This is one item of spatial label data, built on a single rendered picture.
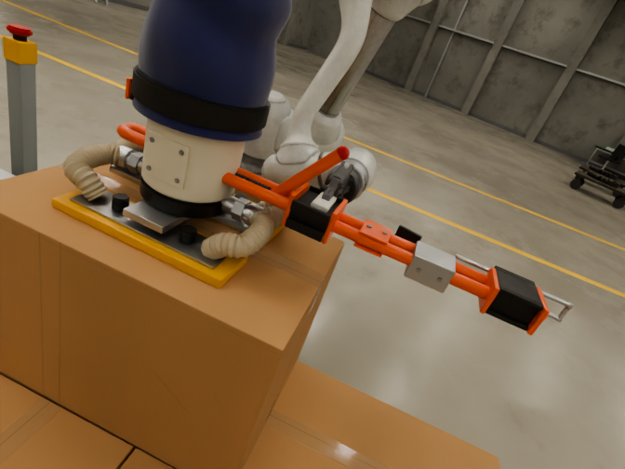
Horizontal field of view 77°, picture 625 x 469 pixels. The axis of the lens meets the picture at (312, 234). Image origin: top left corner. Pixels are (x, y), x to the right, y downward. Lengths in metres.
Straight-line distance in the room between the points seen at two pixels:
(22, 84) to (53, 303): 1.08
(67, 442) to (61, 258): 0.38
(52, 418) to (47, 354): 0.14
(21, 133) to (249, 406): 1.40
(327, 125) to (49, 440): 1.16
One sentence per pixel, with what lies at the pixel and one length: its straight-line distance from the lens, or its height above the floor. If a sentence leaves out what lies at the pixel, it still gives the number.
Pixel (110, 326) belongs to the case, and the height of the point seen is 0.82.
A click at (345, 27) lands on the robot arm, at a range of 1.09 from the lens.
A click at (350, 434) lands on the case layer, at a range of 1.08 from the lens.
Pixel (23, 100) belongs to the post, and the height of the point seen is 0.81.
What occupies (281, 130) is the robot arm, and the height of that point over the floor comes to 0.99.
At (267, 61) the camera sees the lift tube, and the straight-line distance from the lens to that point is 0.67.
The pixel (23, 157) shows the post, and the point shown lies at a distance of 1.85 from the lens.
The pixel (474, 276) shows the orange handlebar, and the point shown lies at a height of 1.08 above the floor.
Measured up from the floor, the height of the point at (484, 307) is 1.06.
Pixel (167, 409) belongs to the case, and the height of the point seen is 0.70.
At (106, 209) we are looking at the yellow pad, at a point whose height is 0.97.
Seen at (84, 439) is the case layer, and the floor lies 0.54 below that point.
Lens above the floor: 1.36
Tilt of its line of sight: 27 degrees down
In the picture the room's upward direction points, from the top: 20 degrees clockwise
